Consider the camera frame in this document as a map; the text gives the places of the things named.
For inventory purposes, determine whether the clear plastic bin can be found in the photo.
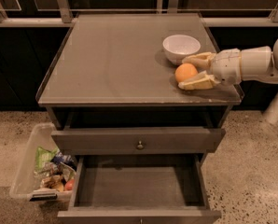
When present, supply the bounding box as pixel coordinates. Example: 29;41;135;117
9;123;72;202

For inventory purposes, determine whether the round metal drawer knob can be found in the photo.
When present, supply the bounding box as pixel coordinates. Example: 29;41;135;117
136;140;146;150

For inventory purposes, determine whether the grey open middle drawer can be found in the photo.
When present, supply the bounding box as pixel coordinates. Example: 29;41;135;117
58;154;221;224

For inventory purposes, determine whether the orange fruit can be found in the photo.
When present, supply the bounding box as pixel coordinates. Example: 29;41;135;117
174;63;198;82

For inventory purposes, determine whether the red apple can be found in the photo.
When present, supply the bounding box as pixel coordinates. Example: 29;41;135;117
64;179;75;190

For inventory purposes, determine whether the blue snack packet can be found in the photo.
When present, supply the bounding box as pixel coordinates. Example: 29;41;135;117
51;152;74;166

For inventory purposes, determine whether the white ceramic bowl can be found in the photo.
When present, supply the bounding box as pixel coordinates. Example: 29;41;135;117
162;35;201;65

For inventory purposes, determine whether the green snack bag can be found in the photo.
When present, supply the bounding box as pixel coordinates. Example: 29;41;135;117
35;147;59;172

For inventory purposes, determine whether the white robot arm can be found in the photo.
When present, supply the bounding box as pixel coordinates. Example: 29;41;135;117
178;39;278;91

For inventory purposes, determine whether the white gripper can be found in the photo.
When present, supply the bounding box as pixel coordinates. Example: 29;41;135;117
178;49;242;91

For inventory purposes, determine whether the grey top drawer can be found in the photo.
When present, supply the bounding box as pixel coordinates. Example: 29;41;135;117
51;127;226;155

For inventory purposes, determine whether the brown snack packet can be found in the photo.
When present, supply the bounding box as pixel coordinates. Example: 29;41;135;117
40;175;64;192

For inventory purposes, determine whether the grey drawer cabinet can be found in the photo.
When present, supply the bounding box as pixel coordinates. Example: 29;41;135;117
35;12;245;224

